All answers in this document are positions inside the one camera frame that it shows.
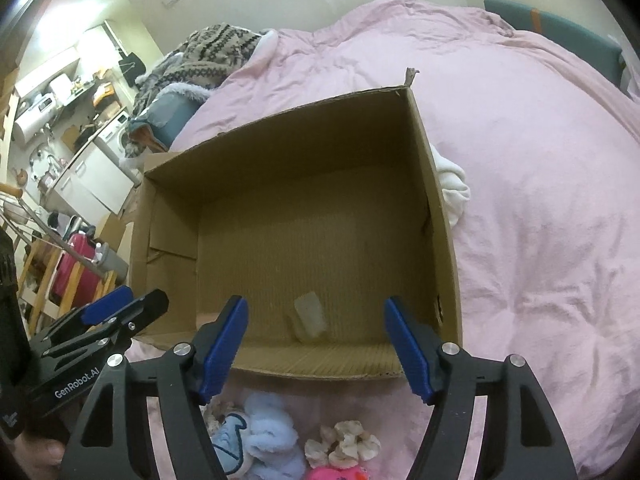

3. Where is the translucent soft block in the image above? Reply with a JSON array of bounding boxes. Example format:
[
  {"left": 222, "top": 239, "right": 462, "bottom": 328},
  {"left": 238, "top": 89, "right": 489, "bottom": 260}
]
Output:
[{"left": 288, "top": 292, "right": 328, "bottom": 344}]

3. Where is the pink rubber duck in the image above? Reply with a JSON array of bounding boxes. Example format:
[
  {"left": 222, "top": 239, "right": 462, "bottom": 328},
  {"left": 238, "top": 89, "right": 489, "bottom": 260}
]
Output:
[{"left": 305, "top": 466, "right": 370, "bottom": 480}]

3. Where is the beige floral scrunchie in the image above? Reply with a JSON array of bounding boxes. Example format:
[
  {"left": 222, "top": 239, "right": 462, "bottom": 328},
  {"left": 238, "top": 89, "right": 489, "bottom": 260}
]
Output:
[{"left": 304, "top": 419, "right": 382, "bottom": 470}]

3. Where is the person left hand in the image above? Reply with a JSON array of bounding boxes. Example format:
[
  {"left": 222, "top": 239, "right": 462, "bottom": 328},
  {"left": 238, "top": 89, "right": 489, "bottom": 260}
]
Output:
[{"left": 1, "top": 432, "right": 65, "bottom": 480}]

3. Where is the red suitcase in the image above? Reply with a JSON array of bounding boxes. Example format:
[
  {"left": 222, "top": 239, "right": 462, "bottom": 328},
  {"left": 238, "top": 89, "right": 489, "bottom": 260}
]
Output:
[{"left": 49, "top": 231, "right": 104, "bottom": 309}]

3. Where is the wooden chair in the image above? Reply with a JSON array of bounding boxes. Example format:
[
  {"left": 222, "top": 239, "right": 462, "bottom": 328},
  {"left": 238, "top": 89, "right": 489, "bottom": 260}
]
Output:
[{"left": 17, "top": 238, "right": 117, "bottom": 339}]

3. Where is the grey trash can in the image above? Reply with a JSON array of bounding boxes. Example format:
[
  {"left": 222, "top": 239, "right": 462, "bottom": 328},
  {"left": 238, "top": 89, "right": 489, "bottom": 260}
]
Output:
[{"left": 92, "top": 243, "right": 129, "bottom": 284}]

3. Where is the white kitchen cabinet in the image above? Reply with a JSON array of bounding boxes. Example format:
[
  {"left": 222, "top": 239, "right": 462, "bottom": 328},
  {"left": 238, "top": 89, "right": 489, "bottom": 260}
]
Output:
[{"left": 44, "top": 142, "right": 134, "bottom": 226}]

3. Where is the light blue plush toy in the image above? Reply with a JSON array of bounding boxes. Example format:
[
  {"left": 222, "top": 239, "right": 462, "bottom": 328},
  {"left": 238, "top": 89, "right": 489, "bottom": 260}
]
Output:
[{"left": 209, "top": 392, "right": 306, "bottom": 479}]

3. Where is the white washing machine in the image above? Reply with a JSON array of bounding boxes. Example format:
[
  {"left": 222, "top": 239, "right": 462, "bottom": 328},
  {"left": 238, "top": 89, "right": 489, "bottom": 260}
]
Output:
[{"left": 94, "top": 108, "right": 136, "bottom": 171}]

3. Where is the brown cardboard box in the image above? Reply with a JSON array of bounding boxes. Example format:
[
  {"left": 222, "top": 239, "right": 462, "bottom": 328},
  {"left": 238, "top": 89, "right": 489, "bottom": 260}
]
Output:
[{"left": 130, "top": 84, "right": 462, "bottom": 380}]

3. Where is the pink bed duvet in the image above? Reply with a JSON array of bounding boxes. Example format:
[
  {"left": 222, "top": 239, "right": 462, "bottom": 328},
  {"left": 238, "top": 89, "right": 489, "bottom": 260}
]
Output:
[{"left": 172, "top": 0, "right": 639, "bottom": 479}]

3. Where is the patterned knit blanket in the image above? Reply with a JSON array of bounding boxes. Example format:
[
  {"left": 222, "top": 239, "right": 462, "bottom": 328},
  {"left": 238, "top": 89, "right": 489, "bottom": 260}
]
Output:
[{"left": 132, "top": 23, "right": 262, "bottom": 115}]

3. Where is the white cloth beside box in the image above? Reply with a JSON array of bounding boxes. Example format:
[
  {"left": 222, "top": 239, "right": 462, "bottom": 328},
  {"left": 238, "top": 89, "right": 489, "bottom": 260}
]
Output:
[{"left": 430, "top": 144, "right": 471, "bottom": 228}]

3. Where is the teal headboard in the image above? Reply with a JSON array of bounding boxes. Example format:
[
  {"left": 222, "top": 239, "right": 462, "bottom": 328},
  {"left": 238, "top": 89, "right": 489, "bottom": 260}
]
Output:
[{"left": 484, "top": 0, "right": 626, "bottom": 87}]

